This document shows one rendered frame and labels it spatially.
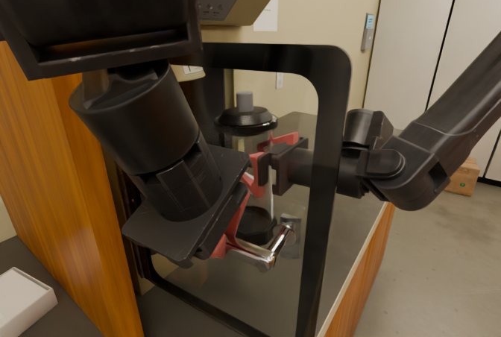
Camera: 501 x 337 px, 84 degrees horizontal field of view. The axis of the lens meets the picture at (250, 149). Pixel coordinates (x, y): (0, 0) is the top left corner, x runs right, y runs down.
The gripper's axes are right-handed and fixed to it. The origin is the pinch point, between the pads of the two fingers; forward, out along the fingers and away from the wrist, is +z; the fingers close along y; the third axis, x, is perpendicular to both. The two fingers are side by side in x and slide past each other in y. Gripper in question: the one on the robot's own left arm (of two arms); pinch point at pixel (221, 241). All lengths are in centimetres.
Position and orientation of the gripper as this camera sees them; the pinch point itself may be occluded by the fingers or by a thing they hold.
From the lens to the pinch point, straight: 30.4
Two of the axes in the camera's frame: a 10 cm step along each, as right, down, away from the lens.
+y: -4.5, 7.0, -5.6
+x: 8.7, 1.9, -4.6
